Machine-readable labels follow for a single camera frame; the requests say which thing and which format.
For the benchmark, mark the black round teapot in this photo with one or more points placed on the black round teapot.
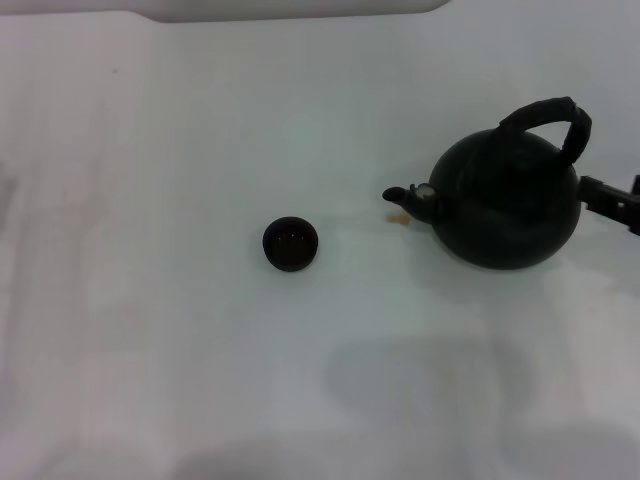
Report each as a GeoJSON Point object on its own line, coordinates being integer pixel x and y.
{"type": "Point", "coordinates": [505, 210]}

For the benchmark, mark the small dark teacup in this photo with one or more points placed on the small dark teacup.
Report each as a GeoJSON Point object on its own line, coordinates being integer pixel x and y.
{"type": "Point", "coordinates": [290, 244]}

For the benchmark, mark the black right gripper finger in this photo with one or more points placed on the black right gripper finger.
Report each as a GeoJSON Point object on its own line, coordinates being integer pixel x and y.
{"type": "Point", "coordinates": [607, 199]}
{"type": "Point", "coordinates": [637, 185]}

